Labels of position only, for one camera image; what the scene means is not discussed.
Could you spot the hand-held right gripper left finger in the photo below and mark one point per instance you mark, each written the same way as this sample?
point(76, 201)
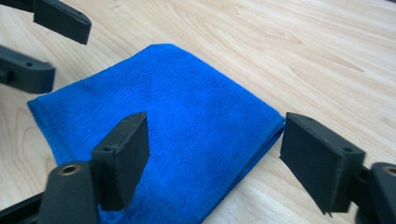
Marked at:
point(121, 165)

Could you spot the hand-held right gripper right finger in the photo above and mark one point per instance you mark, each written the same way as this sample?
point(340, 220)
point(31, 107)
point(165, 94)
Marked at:
point(320, 161)

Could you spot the blue microfibre cloth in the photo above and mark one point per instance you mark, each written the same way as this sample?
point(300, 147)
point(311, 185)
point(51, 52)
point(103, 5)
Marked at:
point(193, 124)

